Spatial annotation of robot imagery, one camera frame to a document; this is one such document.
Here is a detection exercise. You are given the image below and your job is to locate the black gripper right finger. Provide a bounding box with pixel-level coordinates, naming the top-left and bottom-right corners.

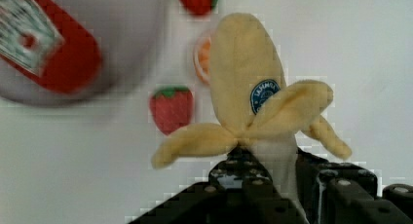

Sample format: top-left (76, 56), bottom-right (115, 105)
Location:
top-left (296, 150), bottom-right (413, 224)

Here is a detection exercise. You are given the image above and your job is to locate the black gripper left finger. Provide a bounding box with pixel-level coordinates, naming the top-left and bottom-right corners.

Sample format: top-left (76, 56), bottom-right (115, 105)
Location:
top-left (128, 148), bottom-right (308, 224)

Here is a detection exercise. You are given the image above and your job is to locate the yellow plush peeled banana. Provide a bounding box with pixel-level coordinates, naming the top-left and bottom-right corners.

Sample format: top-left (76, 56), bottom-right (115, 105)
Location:
top-left (151, 13), bottom-right (352, 208)

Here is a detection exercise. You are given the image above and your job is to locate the light red plush strawberry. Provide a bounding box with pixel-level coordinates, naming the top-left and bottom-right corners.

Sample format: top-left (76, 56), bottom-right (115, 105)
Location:
top-left (149, 86), bottom-right (194, 135)

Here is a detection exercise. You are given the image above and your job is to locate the plush orange slice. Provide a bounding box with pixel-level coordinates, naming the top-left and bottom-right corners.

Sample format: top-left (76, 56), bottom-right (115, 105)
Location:
top-left (193, 35), bottom-right (211, 85)

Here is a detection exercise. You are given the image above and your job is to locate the dark red plush strawberry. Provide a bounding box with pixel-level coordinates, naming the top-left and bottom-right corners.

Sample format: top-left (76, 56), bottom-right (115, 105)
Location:
top-left (179, 0), bottom-right (218, 16)

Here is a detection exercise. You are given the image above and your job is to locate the red plush ketchup bottle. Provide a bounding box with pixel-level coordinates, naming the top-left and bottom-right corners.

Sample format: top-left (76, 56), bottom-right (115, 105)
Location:
top-left (1, 0), bottom-right (102, 93)

